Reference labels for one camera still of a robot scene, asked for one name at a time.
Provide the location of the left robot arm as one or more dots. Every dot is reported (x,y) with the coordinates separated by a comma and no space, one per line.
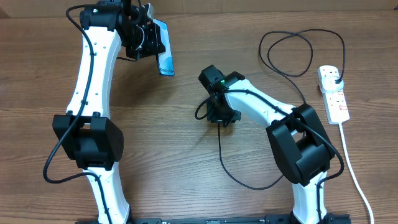
(85,132)

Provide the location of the white power strip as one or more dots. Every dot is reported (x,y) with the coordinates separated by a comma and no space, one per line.
(335,103)

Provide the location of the white USB charger adapter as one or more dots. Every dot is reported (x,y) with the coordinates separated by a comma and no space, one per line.
(330,84)

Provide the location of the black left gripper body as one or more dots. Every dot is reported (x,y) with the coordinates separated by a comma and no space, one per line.
(144,42)

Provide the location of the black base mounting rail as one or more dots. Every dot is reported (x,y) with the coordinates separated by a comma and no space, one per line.
(268,219)

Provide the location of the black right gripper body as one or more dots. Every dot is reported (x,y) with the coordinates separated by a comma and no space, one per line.
(226,116)

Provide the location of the blue screen smartphone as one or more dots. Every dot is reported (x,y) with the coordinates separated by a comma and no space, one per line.
(164,59)

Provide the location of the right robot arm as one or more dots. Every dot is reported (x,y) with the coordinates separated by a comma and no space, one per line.
(300,146)

